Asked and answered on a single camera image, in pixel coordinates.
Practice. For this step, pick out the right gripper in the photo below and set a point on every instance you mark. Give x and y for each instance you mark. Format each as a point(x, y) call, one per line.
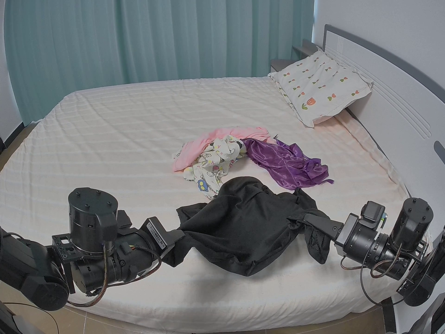
point(365, 245)

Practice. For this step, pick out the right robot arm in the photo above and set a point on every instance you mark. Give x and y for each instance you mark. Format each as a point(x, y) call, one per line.
point(413, 221)

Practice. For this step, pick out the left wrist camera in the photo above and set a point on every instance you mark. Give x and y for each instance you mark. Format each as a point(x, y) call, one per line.
point(123, 219)

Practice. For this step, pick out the blue-green curtain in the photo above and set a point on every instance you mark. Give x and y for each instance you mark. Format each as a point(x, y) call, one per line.
point(215, 26)
point(69, 40)

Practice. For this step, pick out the black T-shirt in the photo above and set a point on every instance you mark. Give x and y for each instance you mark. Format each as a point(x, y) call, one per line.
point(243, 228)

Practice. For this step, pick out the white printed pillow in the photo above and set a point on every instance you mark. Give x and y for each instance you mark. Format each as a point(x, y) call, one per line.
point(320, 85)

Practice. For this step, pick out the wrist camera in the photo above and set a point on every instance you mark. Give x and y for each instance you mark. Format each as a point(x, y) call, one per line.
point(373, 214)
point(123, 219)

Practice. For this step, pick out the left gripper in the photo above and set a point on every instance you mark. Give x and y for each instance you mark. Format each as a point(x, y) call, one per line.
point(135, 252)

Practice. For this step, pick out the grey bedside table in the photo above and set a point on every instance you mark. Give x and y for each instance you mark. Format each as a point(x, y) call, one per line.
point(280, 63)

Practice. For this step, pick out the pink garment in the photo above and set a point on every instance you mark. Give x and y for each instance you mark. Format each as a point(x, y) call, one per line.
point(194, 148)

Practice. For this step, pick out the white printed garment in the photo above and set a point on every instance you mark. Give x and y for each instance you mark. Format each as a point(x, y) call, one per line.
point(215, 158)

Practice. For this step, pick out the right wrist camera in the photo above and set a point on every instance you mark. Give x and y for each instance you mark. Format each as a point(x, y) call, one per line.
point(373, 214)

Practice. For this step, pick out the purple garment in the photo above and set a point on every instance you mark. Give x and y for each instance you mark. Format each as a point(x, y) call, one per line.
point(278, 162)

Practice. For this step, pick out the bed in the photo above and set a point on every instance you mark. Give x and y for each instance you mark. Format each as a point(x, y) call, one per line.
point(139, 134)

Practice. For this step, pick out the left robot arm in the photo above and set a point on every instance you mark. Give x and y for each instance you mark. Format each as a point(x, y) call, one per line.
point(21, 266)

